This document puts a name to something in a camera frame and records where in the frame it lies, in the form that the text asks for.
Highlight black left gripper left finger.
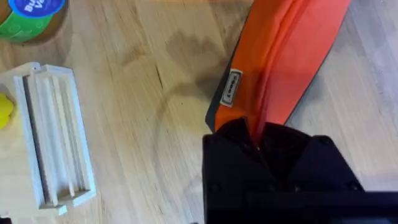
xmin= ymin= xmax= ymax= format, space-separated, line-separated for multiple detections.
xmin=201 ymin=117 xmax=272 ymax=224

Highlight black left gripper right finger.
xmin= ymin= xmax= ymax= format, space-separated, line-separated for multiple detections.
xmin=260 ymin=121 xmax=365 ymax=194

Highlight orange zip bag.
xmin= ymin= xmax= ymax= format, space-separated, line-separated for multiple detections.
xmin=205 ymin=0 xmax=352 ymax=141

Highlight white ribbed plastic tray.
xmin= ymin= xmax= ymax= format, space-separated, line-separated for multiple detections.
xmin=0 ymin=62 xmax=97 ymax=216

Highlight yellow toy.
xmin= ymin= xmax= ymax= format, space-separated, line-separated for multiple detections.
xmin=0 ymin=92 xmax=15 ymax=130

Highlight green tub with blue lid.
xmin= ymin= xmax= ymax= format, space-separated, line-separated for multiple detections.
xmin=0 ymin=0 xmax=67 ymax=44

